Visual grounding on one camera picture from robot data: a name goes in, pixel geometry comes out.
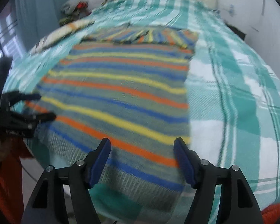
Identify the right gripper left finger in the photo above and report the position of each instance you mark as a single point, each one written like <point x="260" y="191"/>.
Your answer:
<point x="47" y="201"/>

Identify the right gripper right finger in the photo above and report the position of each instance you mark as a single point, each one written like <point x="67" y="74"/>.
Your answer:
<point x="237" y="201"/>

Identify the grey blue curtain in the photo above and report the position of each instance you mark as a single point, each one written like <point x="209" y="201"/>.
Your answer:
<point x="36" y="19"/>

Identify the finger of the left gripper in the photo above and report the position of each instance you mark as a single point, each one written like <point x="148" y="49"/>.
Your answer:
<point x="11" y="98"/>
<point x="35" y="118"/>

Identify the orange red garment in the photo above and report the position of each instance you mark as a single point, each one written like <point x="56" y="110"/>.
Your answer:
<point x="11" y="193"/>

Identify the teal plaid bedspread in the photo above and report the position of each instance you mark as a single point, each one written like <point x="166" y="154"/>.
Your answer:
<point x="234" y="99"/>

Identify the beige patchwork pillow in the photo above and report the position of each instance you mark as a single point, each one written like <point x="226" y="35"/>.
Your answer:
<point x="60" y="34"/>

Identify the striped knit sweater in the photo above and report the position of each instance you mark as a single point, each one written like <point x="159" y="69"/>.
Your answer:
<point x="126" y="84"/>

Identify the pile of clothes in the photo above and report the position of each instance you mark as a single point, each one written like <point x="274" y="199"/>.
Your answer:
<point x="73" y="10"/>

